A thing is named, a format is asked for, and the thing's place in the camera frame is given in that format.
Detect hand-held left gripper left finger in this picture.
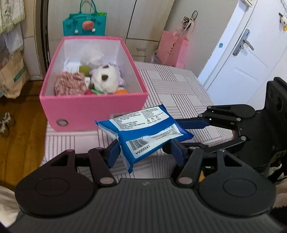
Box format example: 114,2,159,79
48,140,123,187

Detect beige narrow cabinet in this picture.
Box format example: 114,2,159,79
20,0,48,80

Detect clear plastic bag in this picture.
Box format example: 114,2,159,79
152,50,162,65

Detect white door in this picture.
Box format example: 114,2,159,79
197,0,287,92

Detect pink floral plush cloth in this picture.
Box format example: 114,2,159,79
54,72,87,96

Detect beige tall cabinet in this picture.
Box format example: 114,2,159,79
166,0,239,78

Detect white panda plush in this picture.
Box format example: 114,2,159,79
90,65,120,93

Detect teal felt handbag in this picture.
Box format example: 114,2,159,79
62,0,107,36

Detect grey white blanket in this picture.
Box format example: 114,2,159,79
0,186,20,224

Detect black cords on hook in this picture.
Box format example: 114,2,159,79
182,10,198,29

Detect white fluffy pants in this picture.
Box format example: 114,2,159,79
0,29,24,59

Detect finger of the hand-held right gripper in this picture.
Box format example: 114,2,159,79
177,104,256,135
190,134,248,151

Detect beige fuzzy slipper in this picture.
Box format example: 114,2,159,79
0,112,15,137

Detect white fluffy cardigan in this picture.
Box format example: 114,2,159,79
0,0,25,34

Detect pink cardboard box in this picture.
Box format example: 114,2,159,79
39,36,148,132

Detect silver door handle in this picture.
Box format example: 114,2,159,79
233,29,255,56

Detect purple plush toy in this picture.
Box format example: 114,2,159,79
112,64,125,87

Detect beige wardrobe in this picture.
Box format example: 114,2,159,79
41,0,175,63

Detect small plush door magnet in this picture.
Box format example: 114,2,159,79
279,13,287,31

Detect patterned fuzzy clothing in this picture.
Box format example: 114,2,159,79
269,181,287,224

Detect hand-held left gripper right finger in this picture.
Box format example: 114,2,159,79
163,139,244,187

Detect pink paper bag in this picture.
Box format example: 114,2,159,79
156,18,194,69

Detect blue wet wipes pack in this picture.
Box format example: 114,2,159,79
94,104,194,174

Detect brown paper bag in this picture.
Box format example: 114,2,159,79
0,48,29,99

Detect striped pink tablecloth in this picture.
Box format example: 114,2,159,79
40,61,234,180

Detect olive green soft pad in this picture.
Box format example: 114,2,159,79
78,65,92,77

